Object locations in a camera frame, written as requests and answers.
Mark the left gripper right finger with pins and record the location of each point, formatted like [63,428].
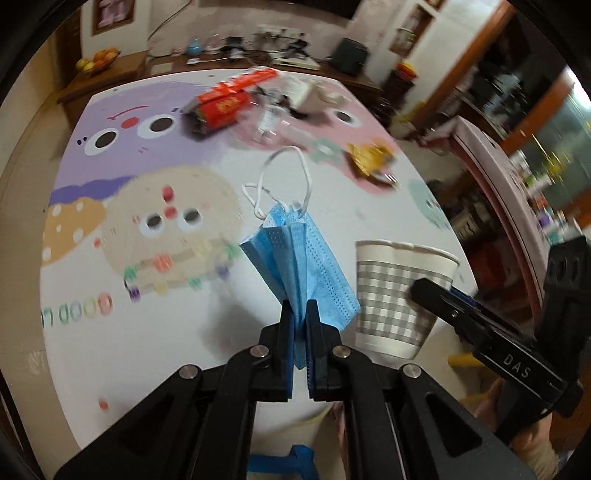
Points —
[400,423]

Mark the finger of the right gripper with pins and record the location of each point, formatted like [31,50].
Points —
[438,297]

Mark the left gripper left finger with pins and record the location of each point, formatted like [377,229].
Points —
[198,423]

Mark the grey checked paper cup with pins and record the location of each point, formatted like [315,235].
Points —
[390,323]

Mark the yellow gold snack wrapper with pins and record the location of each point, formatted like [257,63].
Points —
[373,162]

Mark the blue surgical face mask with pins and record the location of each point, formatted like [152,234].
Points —
[293,258]

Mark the white paper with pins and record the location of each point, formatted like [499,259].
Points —
[309,97]

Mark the red white long box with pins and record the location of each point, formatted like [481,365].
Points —
[237,83]

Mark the person's right hand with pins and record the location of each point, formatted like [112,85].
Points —
[532,446]

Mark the side table with pink cloth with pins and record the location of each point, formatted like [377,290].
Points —
[491,168]

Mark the cartoon printed tablecloth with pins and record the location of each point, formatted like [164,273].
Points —
[142,272]

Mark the dark tall stand with fruit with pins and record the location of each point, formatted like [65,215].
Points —
[400,81]

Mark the clear plastic wrapper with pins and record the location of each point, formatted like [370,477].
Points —
[275,128]

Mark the black speaker box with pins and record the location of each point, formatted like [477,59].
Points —
[349,57]

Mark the red cigarette carton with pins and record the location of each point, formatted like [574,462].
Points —
[218,113]

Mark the white set-top box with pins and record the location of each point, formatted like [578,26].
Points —
[297,60]

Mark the brown wooden tv cabinet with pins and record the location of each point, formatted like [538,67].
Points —
[137,66]

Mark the blue snow globe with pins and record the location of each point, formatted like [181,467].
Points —
[194,48]

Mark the bowl of oranges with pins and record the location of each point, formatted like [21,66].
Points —
[100,62]

